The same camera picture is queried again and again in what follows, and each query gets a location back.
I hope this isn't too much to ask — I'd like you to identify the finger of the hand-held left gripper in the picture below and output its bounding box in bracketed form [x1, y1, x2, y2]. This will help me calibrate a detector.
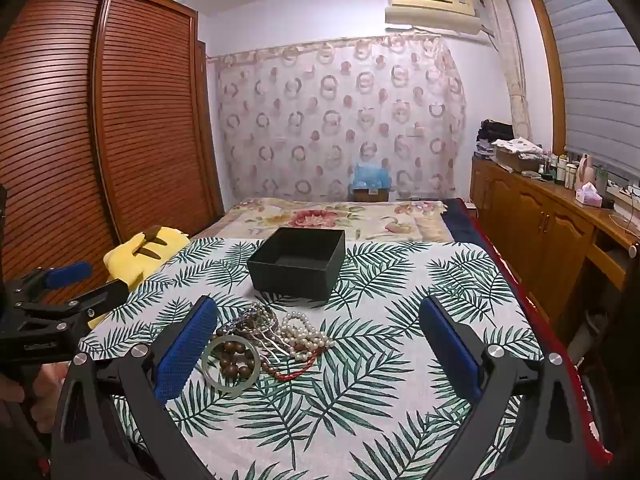
[20, 280, 129, 332]
[5, 261, 94, 306]

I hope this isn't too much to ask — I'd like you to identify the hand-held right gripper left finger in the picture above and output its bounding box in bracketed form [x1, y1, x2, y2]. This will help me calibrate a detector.
[50, 295, 221, 480]

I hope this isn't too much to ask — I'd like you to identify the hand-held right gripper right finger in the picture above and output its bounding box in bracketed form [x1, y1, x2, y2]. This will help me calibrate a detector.
[417, 295, 596, 480]

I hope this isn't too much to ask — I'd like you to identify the pale green jade bangle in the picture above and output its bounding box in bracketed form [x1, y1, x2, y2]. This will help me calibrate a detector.
[201, 336, 262, 390]

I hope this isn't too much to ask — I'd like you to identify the brown wooden bead bracelet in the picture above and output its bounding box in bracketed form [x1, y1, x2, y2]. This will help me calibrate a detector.
[215, 340, 258, 378]

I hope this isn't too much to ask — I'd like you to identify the dark mixed bead necklace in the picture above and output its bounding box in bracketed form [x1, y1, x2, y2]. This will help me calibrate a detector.
[215, 302, 282, 347]

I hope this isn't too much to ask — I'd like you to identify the red bead necklace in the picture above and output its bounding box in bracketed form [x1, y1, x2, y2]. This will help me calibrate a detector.
[260, 352, 318, 382]

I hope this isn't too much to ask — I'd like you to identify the white pearl necklace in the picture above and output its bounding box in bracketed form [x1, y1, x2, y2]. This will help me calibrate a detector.
[280, 311, 337, 361]

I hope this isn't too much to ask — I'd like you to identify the black square box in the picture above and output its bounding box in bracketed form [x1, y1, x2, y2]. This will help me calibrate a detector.
[247, 227, 347, 306]

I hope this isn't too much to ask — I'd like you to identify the person's left hand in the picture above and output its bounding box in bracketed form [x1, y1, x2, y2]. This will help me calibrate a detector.
[0, 360, 69, 434]

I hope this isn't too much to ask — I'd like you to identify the yellow plush toy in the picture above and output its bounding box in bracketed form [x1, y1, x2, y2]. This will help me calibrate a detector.
[87, 225, 191, 331]

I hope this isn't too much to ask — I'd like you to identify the red blanket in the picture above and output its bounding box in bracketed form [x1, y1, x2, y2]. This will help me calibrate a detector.
[465, 210, 613, 468]

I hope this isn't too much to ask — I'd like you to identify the leaf print cloth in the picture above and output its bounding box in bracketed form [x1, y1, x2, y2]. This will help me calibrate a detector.
[77, 237, 546, 480]

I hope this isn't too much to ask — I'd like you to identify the navy blanket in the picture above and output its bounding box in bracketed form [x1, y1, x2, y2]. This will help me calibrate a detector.
[440, 199, 478, 243]

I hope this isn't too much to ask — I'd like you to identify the grey waste bin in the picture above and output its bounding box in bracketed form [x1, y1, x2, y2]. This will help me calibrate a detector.
[570, 305, 608, 361]

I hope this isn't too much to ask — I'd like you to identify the long wooden cabinet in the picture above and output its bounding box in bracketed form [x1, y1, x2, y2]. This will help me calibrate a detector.
[470, 155, 640, 326]

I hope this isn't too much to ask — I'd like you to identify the brown slatted wardrobe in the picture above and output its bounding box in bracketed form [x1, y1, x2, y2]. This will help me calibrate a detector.
[0, 0, 226, 311]

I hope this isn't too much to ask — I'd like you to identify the floral blanket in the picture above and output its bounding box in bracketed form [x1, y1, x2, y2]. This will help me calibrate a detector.
[197, 197, 451, 243]

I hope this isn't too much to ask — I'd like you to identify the blue plush toy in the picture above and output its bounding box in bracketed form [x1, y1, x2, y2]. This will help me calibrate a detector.
[350, 162, 393, 193]

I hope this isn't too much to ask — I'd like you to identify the pink tissue box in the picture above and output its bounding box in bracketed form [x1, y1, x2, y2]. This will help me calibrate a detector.
[575, 182, 603, 207]

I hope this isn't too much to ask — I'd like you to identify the cardboard box with floral cloth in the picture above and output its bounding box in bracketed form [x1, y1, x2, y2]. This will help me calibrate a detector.
[492, 139, 543, 173]

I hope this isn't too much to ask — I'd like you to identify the row of small bottles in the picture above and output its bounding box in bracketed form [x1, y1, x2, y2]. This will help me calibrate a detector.
[542, 152, 578, 188]

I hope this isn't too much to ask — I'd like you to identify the pile of dark clothes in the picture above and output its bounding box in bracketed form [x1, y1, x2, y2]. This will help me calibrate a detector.
[475, 119, 516, 158]

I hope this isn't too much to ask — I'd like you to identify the pink vase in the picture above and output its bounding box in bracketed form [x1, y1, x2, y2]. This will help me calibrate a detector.
[575, 155, 596, 191]

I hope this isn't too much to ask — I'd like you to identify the tied beige curtain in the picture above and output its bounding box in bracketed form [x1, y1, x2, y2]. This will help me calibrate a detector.
[480, 0, 533, 143]

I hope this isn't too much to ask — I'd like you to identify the grey window blind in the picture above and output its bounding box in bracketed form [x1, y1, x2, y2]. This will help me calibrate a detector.
[532, 0, 640, 181]

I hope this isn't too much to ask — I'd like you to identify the beige air conditioner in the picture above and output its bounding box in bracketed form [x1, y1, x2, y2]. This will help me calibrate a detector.
[384, 0, 488, 38]

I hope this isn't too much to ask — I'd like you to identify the ring print curtain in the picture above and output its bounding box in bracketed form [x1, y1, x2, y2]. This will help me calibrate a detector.
[215, 34, 468, 203]

